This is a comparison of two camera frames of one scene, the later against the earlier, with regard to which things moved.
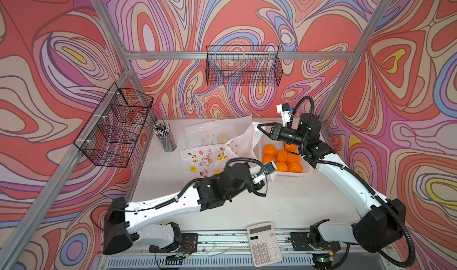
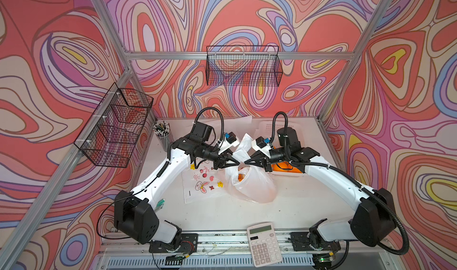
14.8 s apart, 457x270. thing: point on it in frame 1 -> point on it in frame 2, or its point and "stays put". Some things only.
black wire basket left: [111, 135] stays put
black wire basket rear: [243, 65] stays put
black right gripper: [275, 131] -> [263, 162]
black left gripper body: [247, 185] -> [209, 153]
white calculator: [264, 244] stays put
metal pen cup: [163, 131] stays put
